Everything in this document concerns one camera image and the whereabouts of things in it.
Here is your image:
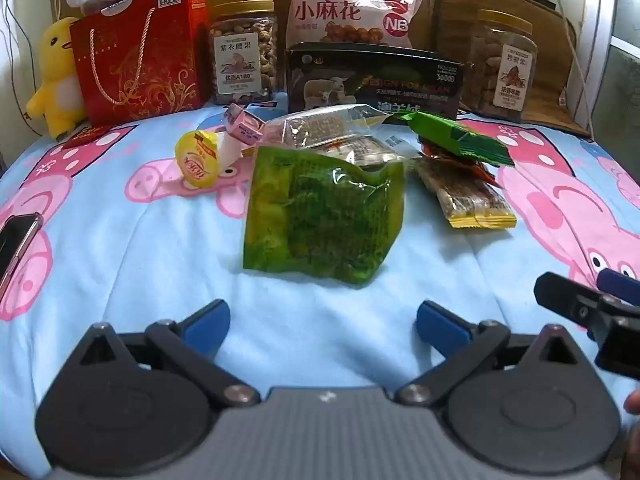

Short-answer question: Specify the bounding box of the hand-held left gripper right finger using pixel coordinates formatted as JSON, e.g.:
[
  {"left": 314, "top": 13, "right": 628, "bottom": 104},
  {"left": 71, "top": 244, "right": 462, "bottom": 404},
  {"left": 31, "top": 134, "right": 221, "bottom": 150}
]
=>
[{"left": 395, "top": 300, "right": 576, "bottom": 407}]

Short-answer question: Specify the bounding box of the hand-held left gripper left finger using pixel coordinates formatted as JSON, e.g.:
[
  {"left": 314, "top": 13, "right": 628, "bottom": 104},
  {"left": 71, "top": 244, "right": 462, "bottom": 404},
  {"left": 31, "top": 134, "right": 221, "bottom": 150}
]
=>
[{"left": 75, "top": 299, "right": 261, "bottom": 407}]

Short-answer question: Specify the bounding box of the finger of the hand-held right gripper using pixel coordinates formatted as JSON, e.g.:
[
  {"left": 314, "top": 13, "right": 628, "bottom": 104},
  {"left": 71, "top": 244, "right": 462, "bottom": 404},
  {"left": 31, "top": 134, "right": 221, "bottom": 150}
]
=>
[
  {"left": 597, "top": 267, "right": 640, "bottom": 306},
  {"left": 534, "top": 272, "right": 626, "bottom": 331}
]

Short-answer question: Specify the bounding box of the large green snack packet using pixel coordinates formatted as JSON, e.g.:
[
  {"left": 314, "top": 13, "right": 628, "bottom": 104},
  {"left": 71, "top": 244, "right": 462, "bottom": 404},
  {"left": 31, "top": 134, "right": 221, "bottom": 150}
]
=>
[{"left": 242, "top": 145, "right": 406, "bottom": 286}]

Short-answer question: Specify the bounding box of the printed blanket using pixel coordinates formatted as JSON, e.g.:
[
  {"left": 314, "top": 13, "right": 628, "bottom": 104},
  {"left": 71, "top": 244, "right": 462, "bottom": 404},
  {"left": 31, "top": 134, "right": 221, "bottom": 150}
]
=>
[{"left": 0, "top": 102, "right": 640, "bottom": 461}]

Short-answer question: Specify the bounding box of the yellow lid jelly cup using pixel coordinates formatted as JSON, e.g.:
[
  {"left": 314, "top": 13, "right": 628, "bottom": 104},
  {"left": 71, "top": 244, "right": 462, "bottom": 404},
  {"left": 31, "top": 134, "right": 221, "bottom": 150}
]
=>
[{"left": 174, "top": 130, "right": 246, "bottom": 187}]

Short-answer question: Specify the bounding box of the red snack packet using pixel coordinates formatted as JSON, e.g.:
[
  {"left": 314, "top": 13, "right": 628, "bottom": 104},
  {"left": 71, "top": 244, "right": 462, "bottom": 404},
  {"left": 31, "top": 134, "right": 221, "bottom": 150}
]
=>
[{"left": 417, "top": 135, "right": 498, "bottom": 186}]

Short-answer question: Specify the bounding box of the small green snack packet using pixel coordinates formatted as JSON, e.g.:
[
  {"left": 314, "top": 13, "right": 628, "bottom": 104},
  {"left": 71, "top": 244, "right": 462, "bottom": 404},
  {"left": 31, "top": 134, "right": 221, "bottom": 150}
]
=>
[{"left": 407, "top": 111, "right": 516, "bottom": 167}]

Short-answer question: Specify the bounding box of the small pink milk carton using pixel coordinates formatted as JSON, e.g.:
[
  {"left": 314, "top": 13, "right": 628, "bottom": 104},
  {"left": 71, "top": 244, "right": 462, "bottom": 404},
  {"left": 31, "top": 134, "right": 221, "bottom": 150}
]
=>
[{"left": 222, "top": 103, "right": 268, "bottom": 146}]

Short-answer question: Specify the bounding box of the smartphone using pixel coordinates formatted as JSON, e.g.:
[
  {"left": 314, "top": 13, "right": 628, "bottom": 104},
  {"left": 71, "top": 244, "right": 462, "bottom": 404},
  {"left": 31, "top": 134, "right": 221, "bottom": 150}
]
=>
[{"left": 0, "top": 212, "right": 45, "bottom": 301}]

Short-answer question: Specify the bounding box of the small red card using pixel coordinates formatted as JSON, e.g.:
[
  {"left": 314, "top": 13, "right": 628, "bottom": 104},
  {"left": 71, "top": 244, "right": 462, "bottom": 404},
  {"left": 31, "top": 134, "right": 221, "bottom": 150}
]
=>
[{"left": 65, "top": 125, "right": 111, "bottom": 148}]

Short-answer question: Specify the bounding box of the clear snack packet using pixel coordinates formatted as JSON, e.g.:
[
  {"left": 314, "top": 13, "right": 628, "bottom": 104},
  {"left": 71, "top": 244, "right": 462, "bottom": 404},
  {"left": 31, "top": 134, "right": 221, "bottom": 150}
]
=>
[{"left": 260, "top": 105, "right": 423, "bottom": 168}]

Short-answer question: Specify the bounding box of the black cardboard box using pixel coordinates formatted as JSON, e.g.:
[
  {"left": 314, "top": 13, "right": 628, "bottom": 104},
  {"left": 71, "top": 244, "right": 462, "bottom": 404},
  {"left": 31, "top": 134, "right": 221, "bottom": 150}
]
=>
[{"left": 286, "top": 42, "right": 473, "bottom": 123}]

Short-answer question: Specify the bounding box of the clear jar of brown nuts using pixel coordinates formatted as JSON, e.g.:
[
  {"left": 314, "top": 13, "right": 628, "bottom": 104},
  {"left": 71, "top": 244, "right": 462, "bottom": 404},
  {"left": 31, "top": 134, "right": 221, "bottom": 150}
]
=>
[{"left": 467, "top": 9, "right": 540, "bottom": 122}]

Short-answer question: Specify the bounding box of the red gift bag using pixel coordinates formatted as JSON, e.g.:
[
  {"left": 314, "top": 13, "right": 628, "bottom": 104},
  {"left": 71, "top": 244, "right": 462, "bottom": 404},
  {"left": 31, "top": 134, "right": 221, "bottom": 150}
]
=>
[{"left": 70, "top": 0, "right": 210, "bottom": 128}]

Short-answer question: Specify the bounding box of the yellow lid cashew jar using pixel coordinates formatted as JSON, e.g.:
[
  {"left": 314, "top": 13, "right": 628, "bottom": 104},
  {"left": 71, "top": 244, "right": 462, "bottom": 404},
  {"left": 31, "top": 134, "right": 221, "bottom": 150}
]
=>
[{"left": 209, "top": 0, "right": 278, "bottom": 106}]

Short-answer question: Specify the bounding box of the yellow duck plush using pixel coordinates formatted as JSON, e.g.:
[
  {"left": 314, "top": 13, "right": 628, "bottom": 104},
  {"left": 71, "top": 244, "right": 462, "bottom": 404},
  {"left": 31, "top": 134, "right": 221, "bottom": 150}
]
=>
[{"left": 26, "top": 16, "right": 88, "bottom": 141}]

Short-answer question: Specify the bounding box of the pink white snack bag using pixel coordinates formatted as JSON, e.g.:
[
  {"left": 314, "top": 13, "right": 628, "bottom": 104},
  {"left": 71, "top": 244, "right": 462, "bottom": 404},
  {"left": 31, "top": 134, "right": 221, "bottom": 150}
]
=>
[{"left": 278, "top": 0, "right": 427, "bottom": 51}]

